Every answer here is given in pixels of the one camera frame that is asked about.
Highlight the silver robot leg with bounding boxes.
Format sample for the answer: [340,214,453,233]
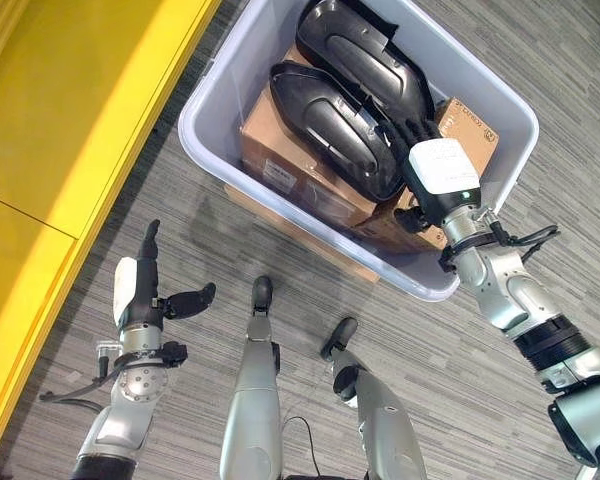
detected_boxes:
[218,275,283,480]
[320,317,429,480]

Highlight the small brown cardboard box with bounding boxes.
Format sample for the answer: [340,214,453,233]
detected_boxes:
[352,97,500,255]

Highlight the silver left robot leg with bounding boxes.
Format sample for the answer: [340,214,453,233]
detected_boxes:
[218,275,283,480]

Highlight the large brown cardboard box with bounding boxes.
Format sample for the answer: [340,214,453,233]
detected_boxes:
[238,44,381,236]

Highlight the pale grey plastic box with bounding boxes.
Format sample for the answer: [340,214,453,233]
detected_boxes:
[177,0,540,302]

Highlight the silver right robot leg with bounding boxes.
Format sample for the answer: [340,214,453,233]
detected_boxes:
[320,317,429,480]

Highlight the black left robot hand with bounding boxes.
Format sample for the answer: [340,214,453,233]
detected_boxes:
[113,219,217,332]

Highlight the yellow shelf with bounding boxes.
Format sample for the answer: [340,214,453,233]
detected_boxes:
[0,0,225,476]

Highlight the flat cardboard under box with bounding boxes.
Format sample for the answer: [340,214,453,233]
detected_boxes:
[223,182,381,284]

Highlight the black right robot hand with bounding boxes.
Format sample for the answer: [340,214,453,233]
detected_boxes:
[385,116,483,233]

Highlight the black cable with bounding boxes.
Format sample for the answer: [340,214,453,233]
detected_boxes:
[284,415,326,477]

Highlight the black sole-shaped part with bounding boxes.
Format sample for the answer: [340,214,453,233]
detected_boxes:
[295,0,437,124]
[269,62,411,203]

